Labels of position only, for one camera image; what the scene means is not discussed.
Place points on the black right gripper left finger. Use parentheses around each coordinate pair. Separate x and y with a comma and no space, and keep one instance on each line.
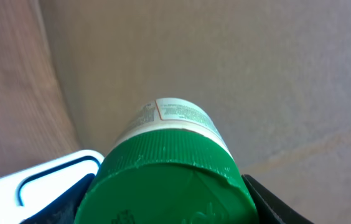
(63,209)

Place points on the white barcode scanner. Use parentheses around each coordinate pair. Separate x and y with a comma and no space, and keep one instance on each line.
(26,192)

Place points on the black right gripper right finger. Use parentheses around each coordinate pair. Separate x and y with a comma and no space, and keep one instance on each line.
(270,208)

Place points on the green lid jar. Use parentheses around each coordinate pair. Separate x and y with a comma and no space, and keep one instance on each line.
(170,165)

